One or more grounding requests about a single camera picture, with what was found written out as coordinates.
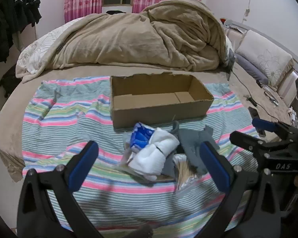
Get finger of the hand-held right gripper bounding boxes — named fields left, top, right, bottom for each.
left=230, top=131, right=272, bottom=155
left=252, top=118, right=298, bottom=135

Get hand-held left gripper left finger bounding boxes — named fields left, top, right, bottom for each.
left=17, top=140, right=105, bottom=238

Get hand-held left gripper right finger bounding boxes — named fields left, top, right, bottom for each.
left=200, top=141, right=281, bottom=238

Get cotton swab pack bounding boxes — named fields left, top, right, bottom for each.
left=172, top=154, right=202, bottom=192

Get grey socks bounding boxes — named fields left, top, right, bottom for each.
left=172, top=121, right=220, bottom=177

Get white socks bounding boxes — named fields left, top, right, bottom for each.
left=127, top=127, right=181, bottom=181

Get blue packet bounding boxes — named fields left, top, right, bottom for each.
left=130, top=122, right=155, bottom=152

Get cardboard box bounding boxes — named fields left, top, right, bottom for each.
left=110, top=72, right=214, bottom=129

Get eyeglasses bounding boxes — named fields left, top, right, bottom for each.
left=263, top=89, right=279, bottom=106

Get striped towel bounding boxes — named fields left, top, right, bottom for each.
left=22, top=76, right=262, bottom=236

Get grey pillow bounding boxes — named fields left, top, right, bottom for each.
left=235, top=54, right=269, bottom=85

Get dark tablet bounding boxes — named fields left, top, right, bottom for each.
left=227, top=49, right=236, bottom=81

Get white floral pillow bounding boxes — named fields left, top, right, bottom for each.
left=235, top=30, right=295, bottom=88

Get beige bed sheet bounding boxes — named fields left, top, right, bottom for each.
left=0, top=61, right=298, bottom=182

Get metal bed headboard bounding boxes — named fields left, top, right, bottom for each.
left=223, top=18, right=298, bottom=107

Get black bag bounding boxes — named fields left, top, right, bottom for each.
left=0, top=64, right=18, bottom=98

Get white floral quilt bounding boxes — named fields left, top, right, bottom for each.
left=15, top=27, right=66, bottom=83

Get beige fleece blanket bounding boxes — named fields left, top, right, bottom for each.
left=50, top=0, right=227, bottom=71

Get dark hanging clothes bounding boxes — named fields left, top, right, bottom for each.
left=0, top=0, right=42, bottom=70

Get black cable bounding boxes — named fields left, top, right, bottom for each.
left=231, top=64, right=290, bottom=127

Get wall cable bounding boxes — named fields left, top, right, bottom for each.
left=243, top=0, right=254, bottom=23

